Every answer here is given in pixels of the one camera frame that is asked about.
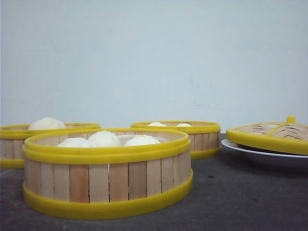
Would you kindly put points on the large white steamed bun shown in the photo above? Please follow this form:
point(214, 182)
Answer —
point(47, 123)

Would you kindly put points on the small white bun left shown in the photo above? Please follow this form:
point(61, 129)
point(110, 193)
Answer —
point(157, 124)

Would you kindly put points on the yellow rimmed bamboo steamer lid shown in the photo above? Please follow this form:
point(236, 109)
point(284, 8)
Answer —
point(286, 137)

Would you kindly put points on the white steamed bun left front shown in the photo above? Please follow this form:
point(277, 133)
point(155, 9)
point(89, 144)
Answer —
point(77, 142)

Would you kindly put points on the white plate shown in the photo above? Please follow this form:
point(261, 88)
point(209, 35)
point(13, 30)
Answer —
point(287, 162)

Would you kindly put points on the bamboo steamer basket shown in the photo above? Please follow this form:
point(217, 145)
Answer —
point(204, 135)
point(12, 140)
point(106, 182)

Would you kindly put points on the white steamed bun right front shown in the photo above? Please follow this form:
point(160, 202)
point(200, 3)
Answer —
point(142, 140)

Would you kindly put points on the small white bun right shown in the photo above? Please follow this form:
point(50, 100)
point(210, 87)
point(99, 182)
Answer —
point(183, 125)

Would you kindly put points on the small white bun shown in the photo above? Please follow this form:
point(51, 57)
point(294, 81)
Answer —
point(183, 125)
point(157, 124)

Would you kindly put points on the white steamed bun middle front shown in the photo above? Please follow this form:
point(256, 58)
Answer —
point(104, 139)

